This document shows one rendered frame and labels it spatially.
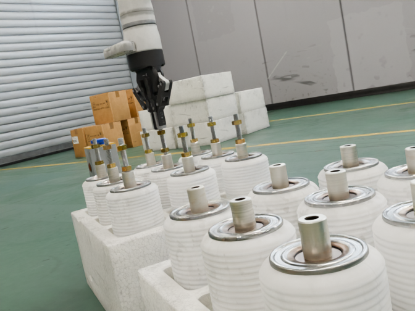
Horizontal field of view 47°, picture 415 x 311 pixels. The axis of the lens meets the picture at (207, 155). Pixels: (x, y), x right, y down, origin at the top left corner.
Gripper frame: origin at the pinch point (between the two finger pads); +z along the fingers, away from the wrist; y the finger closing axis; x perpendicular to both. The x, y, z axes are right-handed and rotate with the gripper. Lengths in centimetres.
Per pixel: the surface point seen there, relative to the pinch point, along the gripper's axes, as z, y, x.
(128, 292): 26.1, -15.0, 21.6
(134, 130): 18, 356, -190
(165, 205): 17.3, -2.5, 3.9
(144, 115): 3, 277, -159
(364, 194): 10, -56, 12
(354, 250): 10, -64, 25
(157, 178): 11.6, -2.0, 4.1
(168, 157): 8.1, -1.1, 0.1
